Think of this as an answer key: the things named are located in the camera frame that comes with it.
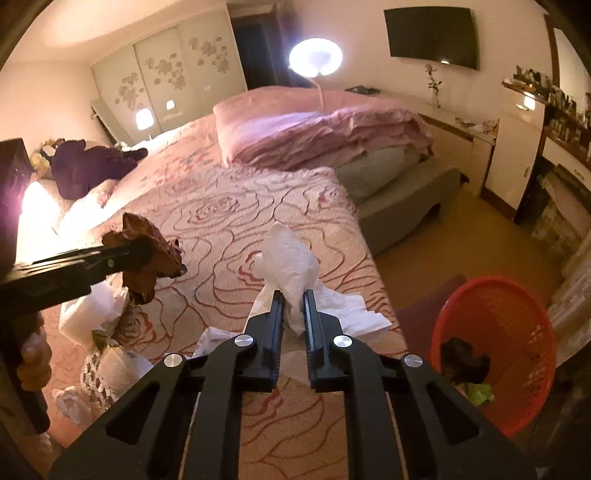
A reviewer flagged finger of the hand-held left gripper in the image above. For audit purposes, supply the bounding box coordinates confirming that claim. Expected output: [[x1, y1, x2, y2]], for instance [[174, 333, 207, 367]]
[[30, 244, 133, 268], [90, 240, 155, 287]]

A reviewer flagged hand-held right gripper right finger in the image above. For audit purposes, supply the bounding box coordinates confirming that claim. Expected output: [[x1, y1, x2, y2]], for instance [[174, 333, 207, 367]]
[[302, 288, 539, 480]]

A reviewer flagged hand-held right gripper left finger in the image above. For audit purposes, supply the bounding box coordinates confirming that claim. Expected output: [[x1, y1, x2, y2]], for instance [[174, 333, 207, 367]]
[[48, 290, 284, 480]]

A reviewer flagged brown paper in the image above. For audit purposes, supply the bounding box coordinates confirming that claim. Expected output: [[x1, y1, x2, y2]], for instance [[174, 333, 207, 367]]
[[102, 212, 188, 305]]

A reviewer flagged large dark wrapper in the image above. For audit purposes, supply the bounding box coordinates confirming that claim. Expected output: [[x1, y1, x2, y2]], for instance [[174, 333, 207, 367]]
[[440, 338, 491, 386]]

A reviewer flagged green snack wrapper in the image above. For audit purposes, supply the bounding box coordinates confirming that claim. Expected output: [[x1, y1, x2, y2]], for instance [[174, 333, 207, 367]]
[[464, 382, 495, 407]]

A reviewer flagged red plastic mesh basket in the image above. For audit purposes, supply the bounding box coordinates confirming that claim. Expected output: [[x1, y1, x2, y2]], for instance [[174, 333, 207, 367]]
[[429, 275, 557, 438]]

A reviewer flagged person's left hand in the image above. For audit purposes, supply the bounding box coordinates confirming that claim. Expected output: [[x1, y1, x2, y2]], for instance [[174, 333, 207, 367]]
[[18, 332, 52, 393]]

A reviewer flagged purple plush toy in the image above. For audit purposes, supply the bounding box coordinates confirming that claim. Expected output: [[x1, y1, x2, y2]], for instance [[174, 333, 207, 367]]
[[51, 140, 148, 200]]

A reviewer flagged light plush toy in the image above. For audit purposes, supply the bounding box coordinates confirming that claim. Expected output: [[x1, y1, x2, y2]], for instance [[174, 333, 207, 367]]
[[30, 141, 61, 178]]

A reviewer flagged small white crumpled tissue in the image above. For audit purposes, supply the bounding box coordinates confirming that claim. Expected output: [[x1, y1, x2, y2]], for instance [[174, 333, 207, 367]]
[[51, 385, 93, 425]]

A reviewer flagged rose pattern bedspread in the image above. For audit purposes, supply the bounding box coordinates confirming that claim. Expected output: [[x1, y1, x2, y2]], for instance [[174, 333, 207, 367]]
[[41, 166, 409, 480]]

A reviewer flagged pink floral bed sheet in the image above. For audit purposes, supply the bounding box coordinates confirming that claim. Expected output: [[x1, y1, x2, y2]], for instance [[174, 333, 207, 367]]
[[92, 113, 232, 204]]

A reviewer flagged grey bench sofa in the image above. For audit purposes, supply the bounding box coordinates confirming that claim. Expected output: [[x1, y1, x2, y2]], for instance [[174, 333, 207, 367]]
[[355, 164, 469, 259]]

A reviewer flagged grey mattress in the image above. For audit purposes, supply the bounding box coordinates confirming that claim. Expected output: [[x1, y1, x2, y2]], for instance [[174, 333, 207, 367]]
[[335, 148, 428, 204]]

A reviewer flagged floral sliding door wardrobe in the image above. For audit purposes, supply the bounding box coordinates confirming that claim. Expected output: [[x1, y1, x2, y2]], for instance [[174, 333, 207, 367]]
[[90, 23, 247, 144]]

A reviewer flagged low white cabinet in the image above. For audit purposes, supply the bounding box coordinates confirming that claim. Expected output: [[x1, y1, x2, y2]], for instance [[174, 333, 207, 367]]
[[416, 99, 499, 195]]

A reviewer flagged tall white cabinet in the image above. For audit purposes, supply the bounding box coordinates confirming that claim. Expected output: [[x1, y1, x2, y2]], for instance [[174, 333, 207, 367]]
[[482, 80, 550, 220]]

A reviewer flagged small clutter on cabinet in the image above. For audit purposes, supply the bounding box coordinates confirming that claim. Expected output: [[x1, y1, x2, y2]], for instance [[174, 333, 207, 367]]
[[455, 117, 499, 134]]

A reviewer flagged cloth-covered box stack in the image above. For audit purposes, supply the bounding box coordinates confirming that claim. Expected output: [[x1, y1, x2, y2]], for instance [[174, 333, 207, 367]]
[[531, 166, 591, 259]]

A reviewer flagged pink rose in vase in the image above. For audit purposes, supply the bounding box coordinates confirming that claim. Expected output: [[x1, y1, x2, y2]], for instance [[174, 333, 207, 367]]
[[425, 64, 443, 109]]

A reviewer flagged round white floor lamp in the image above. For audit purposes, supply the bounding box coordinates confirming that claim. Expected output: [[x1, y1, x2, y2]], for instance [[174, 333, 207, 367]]
[[288, 38, 343, 112]]

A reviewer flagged wooden framed mirror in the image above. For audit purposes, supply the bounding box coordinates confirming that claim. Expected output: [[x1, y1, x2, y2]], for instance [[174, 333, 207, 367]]
[[545, 14, 591, 107]]

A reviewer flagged black wall television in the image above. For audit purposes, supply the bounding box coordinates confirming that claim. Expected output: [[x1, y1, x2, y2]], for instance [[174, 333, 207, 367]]
[[384, 7, 479, 71]]

